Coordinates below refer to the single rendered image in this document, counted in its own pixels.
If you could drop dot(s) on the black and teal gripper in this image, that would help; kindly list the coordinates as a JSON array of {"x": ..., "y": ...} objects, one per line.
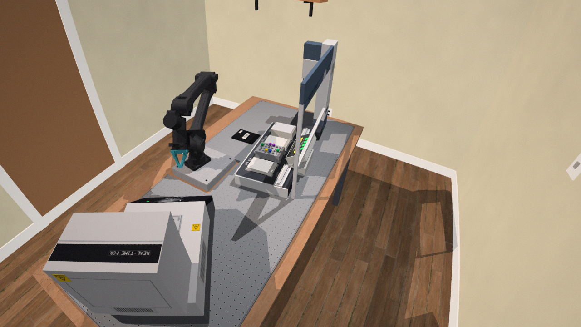
[{"x": 178, "y": 148}]

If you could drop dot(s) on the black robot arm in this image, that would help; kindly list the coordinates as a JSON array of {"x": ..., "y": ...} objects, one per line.
[{"x": 182, "y": 105}]

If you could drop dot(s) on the black flat rectangular pad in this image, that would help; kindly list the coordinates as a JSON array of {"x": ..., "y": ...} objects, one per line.
[{"x": 246, "y": 136}]

